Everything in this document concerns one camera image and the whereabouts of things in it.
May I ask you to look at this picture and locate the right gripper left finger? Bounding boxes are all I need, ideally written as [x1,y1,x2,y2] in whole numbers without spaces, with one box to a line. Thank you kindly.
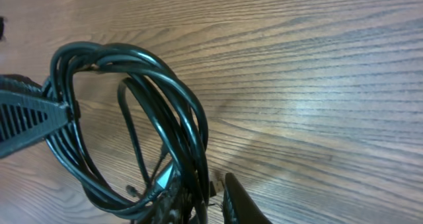
[132,181,185,224]

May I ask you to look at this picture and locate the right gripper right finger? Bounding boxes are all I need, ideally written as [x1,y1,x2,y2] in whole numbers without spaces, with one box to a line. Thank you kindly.
[222,172,272,224]

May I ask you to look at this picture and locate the black USB cable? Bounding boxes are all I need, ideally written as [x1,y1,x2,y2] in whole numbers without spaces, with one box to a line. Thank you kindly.
[41,41,225,224]

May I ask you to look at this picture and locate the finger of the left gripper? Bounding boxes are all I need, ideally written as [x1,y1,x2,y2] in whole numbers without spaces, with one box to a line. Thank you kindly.
[1,75,71,159]

